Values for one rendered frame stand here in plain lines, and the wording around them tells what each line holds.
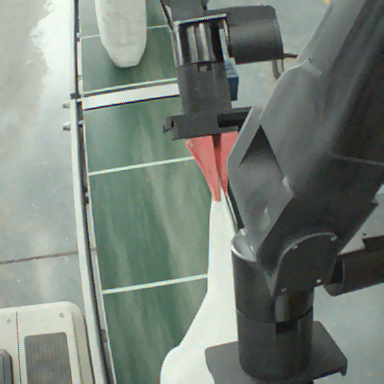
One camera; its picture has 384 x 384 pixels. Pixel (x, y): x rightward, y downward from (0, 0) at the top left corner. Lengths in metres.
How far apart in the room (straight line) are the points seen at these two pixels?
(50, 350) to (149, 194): 0.54
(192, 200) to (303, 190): 1.23
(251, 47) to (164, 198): 0.96
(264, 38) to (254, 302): 0.32
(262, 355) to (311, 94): 0.20
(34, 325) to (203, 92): 1.02
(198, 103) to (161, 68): 1.40
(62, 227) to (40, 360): 0.71
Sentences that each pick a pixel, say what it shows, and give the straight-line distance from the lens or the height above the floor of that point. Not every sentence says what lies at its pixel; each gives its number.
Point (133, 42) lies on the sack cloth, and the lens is 1.94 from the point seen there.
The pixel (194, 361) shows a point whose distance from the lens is 0.70.
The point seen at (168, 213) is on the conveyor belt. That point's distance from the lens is 1.43.
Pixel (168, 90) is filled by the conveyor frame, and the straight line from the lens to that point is 1.84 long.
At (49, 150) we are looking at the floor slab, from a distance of 2.24.
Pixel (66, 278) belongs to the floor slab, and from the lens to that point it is 1.80.
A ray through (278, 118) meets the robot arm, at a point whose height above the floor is 1.34.
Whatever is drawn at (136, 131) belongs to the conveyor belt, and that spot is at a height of 0.38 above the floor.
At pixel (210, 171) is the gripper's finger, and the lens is 0.55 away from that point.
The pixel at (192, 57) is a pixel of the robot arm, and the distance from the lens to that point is 0.56.
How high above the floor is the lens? 1.50
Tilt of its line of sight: 49 degrees down
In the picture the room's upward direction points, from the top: straight up
